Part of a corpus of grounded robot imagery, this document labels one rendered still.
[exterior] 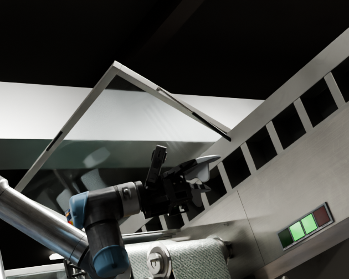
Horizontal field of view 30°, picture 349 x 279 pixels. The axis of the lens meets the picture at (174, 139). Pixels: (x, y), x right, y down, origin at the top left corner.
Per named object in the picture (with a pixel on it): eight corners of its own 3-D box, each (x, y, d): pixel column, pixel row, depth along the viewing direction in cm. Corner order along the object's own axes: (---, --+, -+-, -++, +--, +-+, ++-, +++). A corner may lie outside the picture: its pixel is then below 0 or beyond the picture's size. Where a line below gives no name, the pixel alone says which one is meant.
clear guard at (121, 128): (15, 195, 308) (16, 194, 309) (106, 239, 323) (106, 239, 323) (116, 70, 235) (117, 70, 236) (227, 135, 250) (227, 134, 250)
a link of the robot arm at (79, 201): (76, 237, 145) (67, 203, 149) (123, 225, 148) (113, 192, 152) (76, 225, 138) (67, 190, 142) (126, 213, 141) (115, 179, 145)
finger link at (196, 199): (209, 211, 159) (183, 207, 152) (200, 191, 162) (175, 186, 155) (217, 205, 157) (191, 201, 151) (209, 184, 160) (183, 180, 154)
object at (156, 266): (144, 262, 227) (153, 248, 223) (149, 261, 228) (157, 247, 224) (154, 279, 222) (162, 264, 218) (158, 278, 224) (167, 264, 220)
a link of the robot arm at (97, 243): (128, 276, 147) (116, 232, 151) (133, 262, 137) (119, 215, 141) (95, 285, 144) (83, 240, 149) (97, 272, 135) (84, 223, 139)
